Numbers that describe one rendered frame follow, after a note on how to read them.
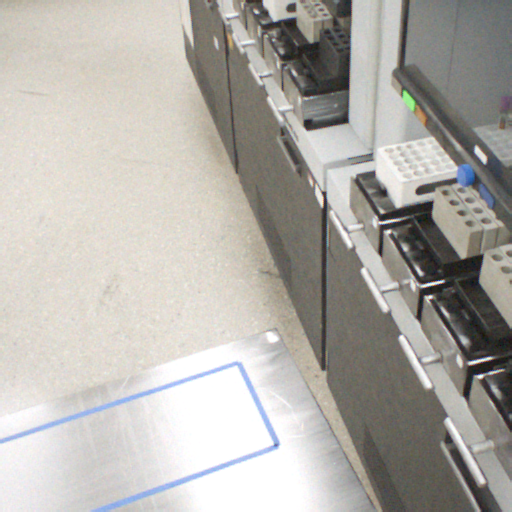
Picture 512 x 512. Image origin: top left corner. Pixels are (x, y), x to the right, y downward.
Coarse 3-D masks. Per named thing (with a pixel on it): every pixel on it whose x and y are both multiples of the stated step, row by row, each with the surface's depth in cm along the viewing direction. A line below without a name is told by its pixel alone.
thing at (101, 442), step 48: (144, 384) 102; (192, 384) 102; (240, 384) 101; (288, 384) 101; (0, 432) 98; (48, 432) 97; (96, 432) 97; (144, 432) 96; (192, 432) 96; (240, 432) 96; (288, 432) 95; (0, 480) 93; (48, 480) 92; (96, 480) 92; (144, 480) 92; (192, 480) 91; (240, 480) 91; (288, 480) 91; (336, 480) 90
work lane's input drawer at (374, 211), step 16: (352, 176) 135; (368, 176) 133; (352, 192) 136; (368, 192) 130; (384, 192) 129; (352, 208) 138; (368, 208) 129; (384, 208) 126; (400, 208) 126; (416, 208) 127; (432, 208) 128; (336, 224) 134; (368, 224) 131; (384, 224) 126; (400, 224) 127; (352, 240) 131
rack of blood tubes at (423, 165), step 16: (400, 144) 131; (416, 144) 131; (432, 144) 131; (384, 160) 128; (400, 160) 128; (416, 160) 128; (432, 160) 127; (448, 160) 128; (384, 176) 129; (400, 176) 124; (416, 176) 125; (432, 176) 124; (448, 176) 125; (400, 192) 125; (416, 192) 130; (432, 192) 127
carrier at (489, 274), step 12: (492, 252) 108; (492, 264) 107; (504, 264) 106; (480, 276) 111; (492, 276) 108; (504, 276) 104; (492, 288) 108; (504, 288) 105; (492, 300) 109; (504, 300) 106; (504, 312) 106
